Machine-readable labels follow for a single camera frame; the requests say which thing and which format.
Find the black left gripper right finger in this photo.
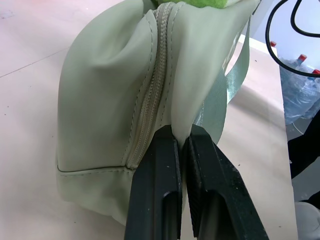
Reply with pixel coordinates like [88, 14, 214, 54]
[183, 124, 270, 240]

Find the plastic-wrapped water bottle pack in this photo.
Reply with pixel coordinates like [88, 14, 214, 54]
[269, 41, 320, 126]

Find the dark trouser leg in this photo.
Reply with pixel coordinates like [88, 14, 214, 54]
[287, 93, 320, 210]

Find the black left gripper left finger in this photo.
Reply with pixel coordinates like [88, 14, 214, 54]
[123, 125, 184, 240]

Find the green plush keychain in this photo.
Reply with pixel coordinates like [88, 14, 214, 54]
[148, 0, 230, 10]

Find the light green zippered pouch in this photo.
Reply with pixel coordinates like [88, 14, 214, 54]
[56, 0, 261, 225]

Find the black cable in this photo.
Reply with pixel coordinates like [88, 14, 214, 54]
[265, 0, 320, 76]

